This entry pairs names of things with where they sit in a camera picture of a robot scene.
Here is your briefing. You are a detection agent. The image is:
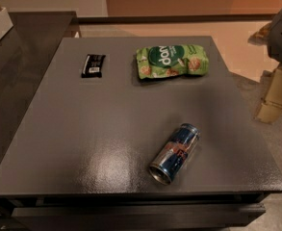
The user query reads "black snack bar wrapper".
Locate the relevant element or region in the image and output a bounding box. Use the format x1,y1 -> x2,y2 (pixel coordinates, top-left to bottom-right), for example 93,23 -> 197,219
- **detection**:
81,54 -> 105,78

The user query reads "blue silver redbull can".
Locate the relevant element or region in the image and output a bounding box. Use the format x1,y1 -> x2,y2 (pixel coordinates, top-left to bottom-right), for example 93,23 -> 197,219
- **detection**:
149,123 -> 200,185

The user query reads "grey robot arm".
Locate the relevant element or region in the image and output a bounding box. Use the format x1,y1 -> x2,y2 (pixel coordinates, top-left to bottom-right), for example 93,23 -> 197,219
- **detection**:
248,9 -> 282,123

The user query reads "green snack bag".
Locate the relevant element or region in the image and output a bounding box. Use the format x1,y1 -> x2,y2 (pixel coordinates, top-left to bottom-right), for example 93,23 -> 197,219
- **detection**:
136,44 -> 209,79

